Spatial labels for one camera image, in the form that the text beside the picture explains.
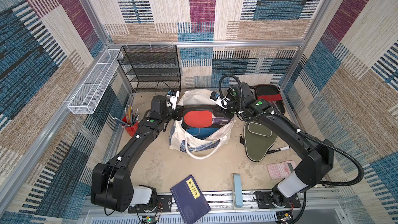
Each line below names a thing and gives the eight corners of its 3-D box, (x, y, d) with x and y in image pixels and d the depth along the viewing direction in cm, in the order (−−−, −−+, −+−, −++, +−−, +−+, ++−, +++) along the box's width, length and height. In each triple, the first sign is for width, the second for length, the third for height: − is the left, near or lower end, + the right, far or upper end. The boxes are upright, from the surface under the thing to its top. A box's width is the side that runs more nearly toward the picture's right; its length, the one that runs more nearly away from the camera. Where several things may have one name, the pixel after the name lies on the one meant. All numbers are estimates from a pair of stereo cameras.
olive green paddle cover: (247, 161, 88) (249, 158, 85) (240, 125, 103) (241, 122, 100) (281, 160, 87) (284, 158, 85) (269, 124, 103) (271, 122, 100)
